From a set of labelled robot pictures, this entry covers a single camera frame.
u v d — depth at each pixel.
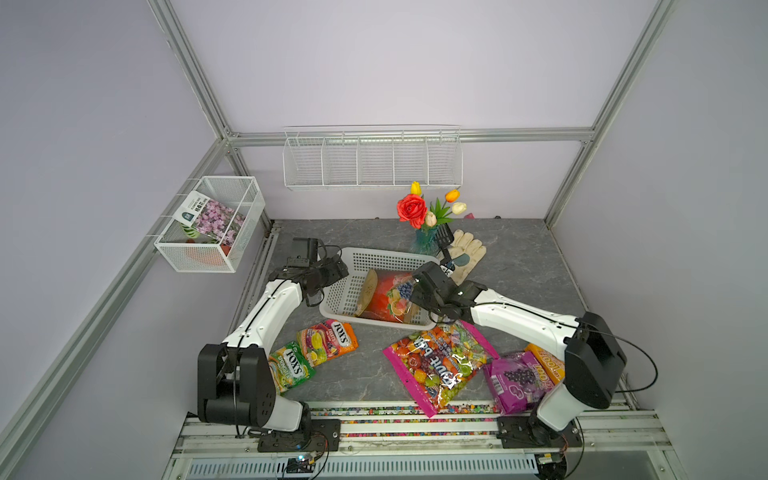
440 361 0.82
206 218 0.73
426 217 0.81
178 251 0.70
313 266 0.75
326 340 0.87
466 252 1.09
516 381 0.77
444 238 1.15
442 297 0.63
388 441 0.74
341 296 0.96
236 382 0.41
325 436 0.74
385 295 0.89
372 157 0.98
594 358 0.44
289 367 0.83
